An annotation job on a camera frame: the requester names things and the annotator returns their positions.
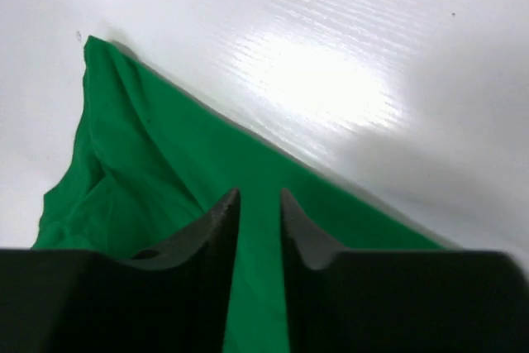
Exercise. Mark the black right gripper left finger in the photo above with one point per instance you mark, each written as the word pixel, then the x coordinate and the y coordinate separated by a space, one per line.
pixel 170 297

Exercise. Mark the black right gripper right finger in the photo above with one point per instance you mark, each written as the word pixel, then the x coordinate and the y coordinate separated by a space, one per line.
pixel 344 300

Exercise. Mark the green t shirt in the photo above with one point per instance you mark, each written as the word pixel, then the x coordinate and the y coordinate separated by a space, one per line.
pixel 148 159

